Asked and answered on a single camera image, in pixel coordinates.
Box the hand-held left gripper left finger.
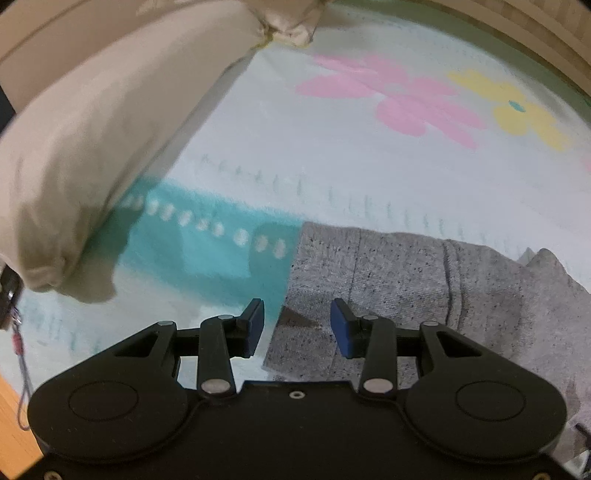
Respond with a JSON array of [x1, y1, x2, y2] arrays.
[[113, 298, 265, 395]]

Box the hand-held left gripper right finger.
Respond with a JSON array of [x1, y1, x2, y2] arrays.
[[330, 298, 483, 398]]

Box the grey speckled pants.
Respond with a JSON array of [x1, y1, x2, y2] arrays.
[[262, 222, 591, 474]]

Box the floral printed blanket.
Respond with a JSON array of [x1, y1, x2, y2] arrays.
[[0, 7, 591, 462]]

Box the green bed sheet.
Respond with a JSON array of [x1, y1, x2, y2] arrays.
[[330, 0, 585, 100]]

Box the thin cord with red bead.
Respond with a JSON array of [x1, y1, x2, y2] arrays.
[[0, 268, 35, 432]]

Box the wooden bed frame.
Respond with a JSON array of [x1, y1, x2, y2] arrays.
[[416, 0, 591, 95]]

